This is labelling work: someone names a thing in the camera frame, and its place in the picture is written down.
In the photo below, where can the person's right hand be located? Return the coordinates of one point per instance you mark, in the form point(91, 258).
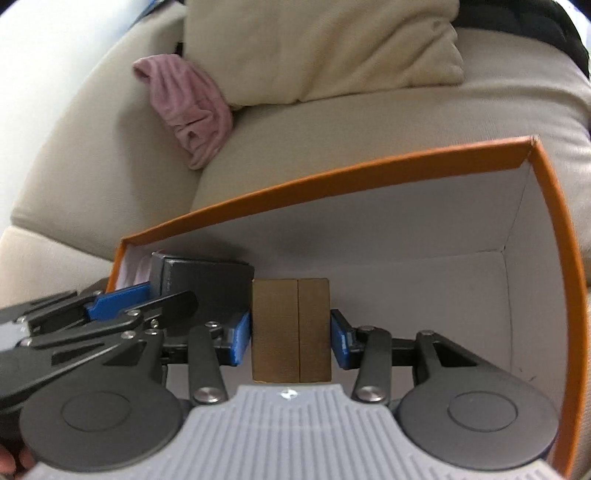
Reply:
point(15, 461)

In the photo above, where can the pink crumpled cloth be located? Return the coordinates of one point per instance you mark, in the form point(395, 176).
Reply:
point(189, 102)

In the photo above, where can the black quilted jacket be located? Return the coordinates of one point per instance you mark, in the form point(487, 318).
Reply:
point(544, 21)

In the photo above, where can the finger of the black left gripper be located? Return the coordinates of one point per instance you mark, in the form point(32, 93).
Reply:
point(90, 304)
point(35, 354)

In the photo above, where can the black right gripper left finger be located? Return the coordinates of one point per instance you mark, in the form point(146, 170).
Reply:
point(128, 404)

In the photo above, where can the orange cardboard box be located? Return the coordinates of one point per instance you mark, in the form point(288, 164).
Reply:
point(473, 240)

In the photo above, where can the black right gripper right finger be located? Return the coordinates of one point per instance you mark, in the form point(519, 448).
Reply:
point(449, 402)

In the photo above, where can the cream sofa cushion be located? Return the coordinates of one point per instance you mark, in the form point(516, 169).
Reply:
point(284, 52)

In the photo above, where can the beige sofa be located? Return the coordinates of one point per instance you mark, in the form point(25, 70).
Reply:
point(108, 168)

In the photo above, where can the black rectangular case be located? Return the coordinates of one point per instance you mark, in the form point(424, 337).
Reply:
point(222, 287)

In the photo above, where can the brown cardboard box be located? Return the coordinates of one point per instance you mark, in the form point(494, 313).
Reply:
point(291, 331)

